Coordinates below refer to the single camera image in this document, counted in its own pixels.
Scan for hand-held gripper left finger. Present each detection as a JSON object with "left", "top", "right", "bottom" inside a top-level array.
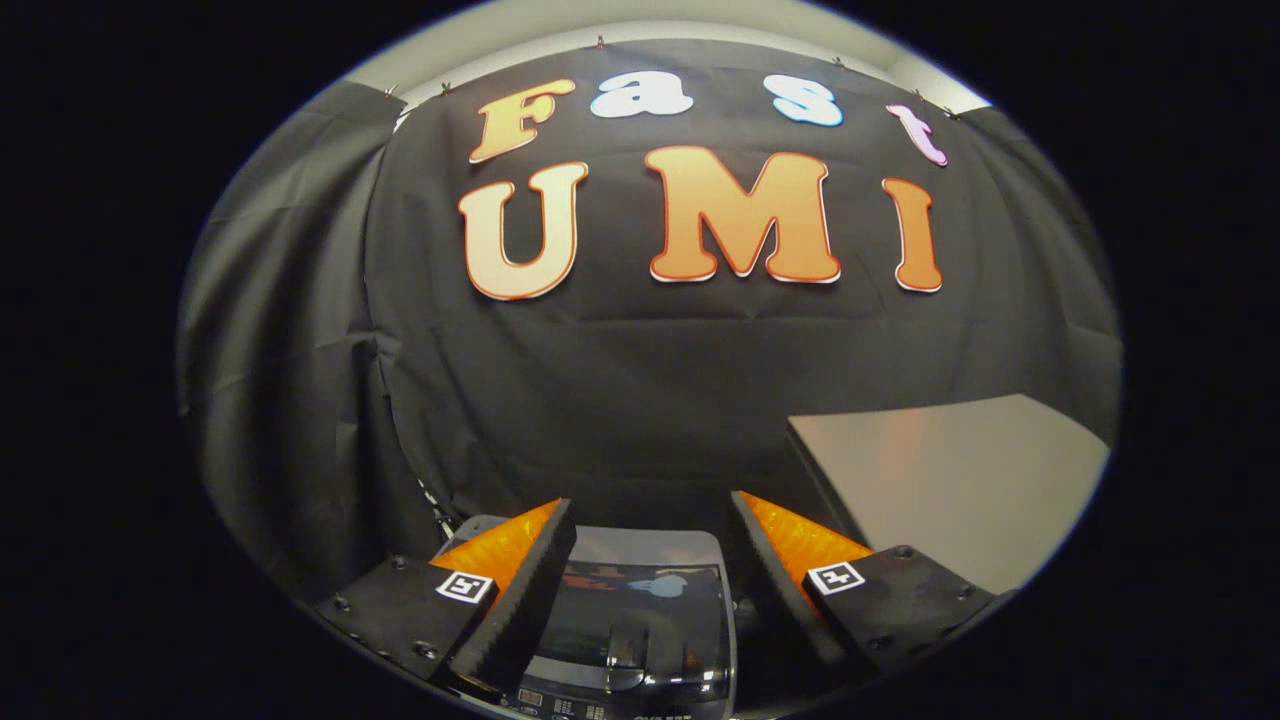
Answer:
[{"left": 315, "top": 498, "right": 578, "bottom": 696}]

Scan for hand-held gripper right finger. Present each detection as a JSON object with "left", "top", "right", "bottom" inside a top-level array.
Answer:
[{"left": 728, "top": 490, "right": 1001, "bottom": 691}]

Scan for gray washing machine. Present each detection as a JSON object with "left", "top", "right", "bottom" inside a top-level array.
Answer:
[{"left": 435, "top": 515, "right": 763, "bottom": 720}]

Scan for black backdrop cloth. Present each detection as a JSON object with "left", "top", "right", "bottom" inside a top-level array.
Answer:
[{"left": 175, "top": 38, "right": 1123, "bottom": 601}]

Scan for gray metal cabinet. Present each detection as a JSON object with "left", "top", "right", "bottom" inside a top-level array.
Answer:
[{"left": 785, "top": 393, "right": 1113, "bottom": 596}]

